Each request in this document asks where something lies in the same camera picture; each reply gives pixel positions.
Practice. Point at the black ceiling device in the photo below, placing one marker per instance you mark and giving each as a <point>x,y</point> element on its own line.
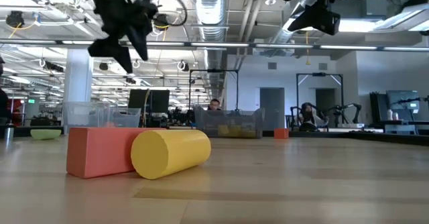
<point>162,21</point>
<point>15,19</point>

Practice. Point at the person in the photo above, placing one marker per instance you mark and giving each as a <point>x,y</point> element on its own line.
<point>214,104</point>
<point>310,115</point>

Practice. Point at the black metal frame stand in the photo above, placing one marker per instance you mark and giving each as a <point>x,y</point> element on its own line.
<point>318,74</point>

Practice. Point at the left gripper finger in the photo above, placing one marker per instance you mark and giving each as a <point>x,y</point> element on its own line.
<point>124,58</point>
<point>140,43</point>

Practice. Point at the yellow cylinder block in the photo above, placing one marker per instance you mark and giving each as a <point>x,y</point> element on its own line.
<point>167,153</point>

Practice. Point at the red cube block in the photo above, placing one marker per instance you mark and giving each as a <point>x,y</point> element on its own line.
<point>281,133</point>

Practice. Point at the long red block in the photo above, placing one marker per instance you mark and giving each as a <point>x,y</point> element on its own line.
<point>97,153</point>

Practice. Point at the green half-round block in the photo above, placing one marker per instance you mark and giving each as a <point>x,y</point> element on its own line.
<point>45,134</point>

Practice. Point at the black background robot arm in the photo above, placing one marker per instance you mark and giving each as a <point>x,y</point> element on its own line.
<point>356,113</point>
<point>182,115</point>

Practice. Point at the clear plastic bin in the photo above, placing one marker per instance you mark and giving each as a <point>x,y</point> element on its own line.
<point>228,116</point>
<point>77,116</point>

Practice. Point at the grey wall monitor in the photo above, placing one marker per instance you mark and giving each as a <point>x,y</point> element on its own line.
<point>400,98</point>

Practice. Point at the grey wall vent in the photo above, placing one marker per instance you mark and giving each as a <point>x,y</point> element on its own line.
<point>272,65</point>
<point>322,66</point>

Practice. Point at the red cabinet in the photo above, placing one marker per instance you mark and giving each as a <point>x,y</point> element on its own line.
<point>16,111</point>

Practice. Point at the grey door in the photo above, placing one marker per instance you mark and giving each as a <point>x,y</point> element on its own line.
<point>326,96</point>
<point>272,110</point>

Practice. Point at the silver metal tumbler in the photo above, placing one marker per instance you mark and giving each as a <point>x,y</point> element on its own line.
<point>9,134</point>

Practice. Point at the black table frame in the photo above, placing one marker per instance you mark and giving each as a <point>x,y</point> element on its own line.
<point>385,138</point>

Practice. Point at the black computer monitor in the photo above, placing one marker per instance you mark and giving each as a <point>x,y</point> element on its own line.
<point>160,101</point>
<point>137,100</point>

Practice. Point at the silver round air duct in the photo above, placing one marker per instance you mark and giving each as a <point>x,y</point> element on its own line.
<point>296,11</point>
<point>209,9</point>

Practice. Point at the white building column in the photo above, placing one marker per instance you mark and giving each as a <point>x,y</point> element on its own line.
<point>77,90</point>

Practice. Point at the centre clear plastic bin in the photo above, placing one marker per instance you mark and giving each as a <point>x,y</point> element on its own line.
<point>228,116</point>

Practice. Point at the white smoke detector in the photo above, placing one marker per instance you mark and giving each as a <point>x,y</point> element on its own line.
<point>270,1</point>

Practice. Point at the white bottle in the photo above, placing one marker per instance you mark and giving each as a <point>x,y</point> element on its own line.
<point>396,116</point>
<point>389,115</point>

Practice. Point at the long ceiling light strip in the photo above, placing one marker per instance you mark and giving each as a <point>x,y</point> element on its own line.
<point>348,47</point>
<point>27,42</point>
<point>405,48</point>
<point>218,44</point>
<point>295,46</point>

